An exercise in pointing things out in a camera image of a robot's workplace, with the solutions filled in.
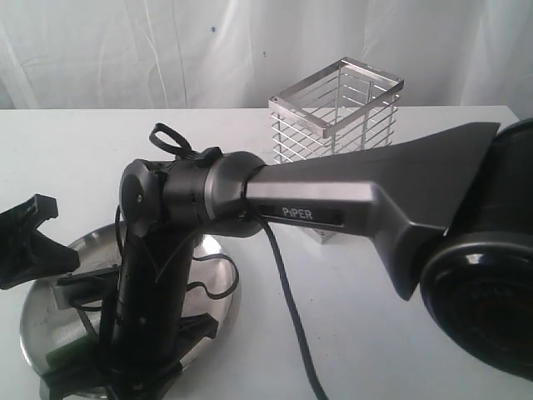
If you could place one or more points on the white backdrop curtain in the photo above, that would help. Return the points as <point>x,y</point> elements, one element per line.
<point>236,54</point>

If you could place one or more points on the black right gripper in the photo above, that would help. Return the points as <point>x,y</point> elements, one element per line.
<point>150,296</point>

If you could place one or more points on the green cucumber piece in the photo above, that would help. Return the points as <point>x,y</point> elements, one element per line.
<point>63,355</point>

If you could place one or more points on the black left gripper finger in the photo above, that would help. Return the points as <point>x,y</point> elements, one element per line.
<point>27,216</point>
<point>34,257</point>

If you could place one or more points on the round stainless steel plate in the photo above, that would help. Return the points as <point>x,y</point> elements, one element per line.
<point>46,328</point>

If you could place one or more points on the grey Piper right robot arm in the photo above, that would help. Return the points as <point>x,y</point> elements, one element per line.
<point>450,216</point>

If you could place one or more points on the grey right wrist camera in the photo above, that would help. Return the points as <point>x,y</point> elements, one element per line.
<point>84,288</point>

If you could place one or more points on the wire metal utensil holder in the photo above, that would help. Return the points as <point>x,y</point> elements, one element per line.
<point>344,107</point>

